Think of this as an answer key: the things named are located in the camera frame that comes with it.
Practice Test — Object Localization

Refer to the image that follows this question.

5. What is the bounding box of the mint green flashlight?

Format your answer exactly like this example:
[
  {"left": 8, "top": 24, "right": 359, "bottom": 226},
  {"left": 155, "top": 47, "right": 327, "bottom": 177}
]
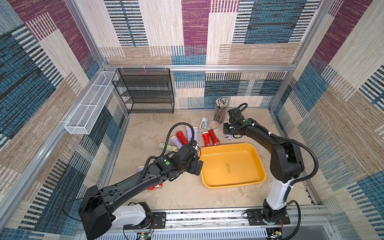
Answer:
[{"left": 159, "top": 142, "right": 178, "bottom": 152}]

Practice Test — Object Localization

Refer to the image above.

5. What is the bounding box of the all red flashlight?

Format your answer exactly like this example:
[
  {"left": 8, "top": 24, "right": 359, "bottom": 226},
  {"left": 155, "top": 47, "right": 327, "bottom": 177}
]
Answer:
[{"left": 176, "top": 131, "right": 188, "bottom": 145}]

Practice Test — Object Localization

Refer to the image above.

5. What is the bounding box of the red flashlight silver reflector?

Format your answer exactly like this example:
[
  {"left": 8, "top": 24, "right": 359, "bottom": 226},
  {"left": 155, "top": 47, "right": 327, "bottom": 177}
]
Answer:
[{"left": 209, "top": 129, "right": 220, "bottom": 146}]

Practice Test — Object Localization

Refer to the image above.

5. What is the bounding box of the red flashlight white rim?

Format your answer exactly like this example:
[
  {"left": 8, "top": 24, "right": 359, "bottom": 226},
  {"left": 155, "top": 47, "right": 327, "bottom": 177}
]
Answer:
[{"left": 202, "top": 132, "right": 211, "bottom": 147}]

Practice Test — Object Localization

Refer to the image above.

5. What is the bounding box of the purple flashlight yellow rim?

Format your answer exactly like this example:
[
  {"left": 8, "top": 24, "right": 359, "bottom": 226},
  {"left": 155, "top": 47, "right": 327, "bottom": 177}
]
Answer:
[{"left": 171, "top": 136, "right": 183, "bottom": 149}]

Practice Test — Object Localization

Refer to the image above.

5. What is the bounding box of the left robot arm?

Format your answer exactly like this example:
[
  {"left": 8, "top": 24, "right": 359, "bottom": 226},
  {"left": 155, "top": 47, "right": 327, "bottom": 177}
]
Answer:
[{"left": 79, "top": 144, "right": 204, "bottom": 240}]

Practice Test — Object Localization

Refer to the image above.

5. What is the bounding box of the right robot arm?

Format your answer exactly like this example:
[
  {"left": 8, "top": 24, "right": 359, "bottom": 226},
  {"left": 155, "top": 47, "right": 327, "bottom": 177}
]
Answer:
[{"left": 223, "top": 107, "right": 306, "bottom": 211}]

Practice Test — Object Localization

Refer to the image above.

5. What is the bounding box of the white tape roll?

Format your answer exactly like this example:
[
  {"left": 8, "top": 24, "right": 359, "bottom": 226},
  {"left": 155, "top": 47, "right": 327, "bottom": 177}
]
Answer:
[{"left": 207, "top": 120, "right": 220, "bottom": 130}]

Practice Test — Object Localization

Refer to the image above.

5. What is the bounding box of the light blue stapler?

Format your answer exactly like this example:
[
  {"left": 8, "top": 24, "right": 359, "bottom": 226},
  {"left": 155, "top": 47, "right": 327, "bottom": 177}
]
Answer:
[{"left": 200, "top": 117, "right": 208, "bottom": 130}]

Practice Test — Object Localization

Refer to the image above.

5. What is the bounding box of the yellow plastic tray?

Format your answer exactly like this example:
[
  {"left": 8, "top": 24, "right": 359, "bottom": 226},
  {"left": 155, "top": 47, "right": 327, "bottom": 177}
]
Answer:
[{"left": 201, "top": 143, "right": 267, "bottom": 189}]

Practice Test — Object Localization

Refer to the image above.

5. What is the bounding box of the black mesh shelf rack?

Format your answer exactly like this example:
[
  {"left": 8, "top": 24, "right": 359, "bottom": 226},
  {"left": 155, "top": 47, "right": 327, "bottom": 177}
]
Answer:
[{"left": 112, "top": 68, "right": 175, "bottom": 114}]

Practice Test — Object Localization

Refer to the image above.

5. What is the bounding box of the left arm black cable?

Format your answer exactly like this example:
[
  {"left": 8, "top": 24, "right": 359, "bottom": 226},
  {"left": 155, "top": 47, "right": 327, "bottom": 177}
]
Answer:
[{"left": 160, "top": 122, "right": 196, "bottom": 157}]

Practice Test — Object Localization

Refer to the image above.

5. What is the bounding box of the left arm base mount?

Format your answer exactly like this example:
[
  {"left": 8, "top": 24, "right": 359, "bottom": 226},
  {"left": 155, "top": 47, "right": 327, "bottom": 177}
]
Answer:
[{"left": 124, "top": 212, "right": 167, "bottom": 231}]

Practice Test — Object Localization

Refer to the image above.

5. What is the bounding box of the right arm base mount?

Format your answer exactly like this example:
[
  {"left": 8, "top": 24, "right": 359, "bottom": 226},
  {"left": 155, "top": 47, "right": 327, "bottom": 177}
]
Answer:
[{"left": 244, "top": 207, "right": 291, "bottom": 226}]

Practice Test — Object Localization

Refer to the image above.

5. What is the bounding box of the white wire wall basket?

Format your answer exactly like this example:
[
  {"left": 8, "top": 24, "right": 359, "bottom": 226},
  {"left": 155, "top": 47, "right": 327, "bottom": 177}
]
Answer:
[{"left": 65, "top": 72, "right": 115, "bottom": 135}]

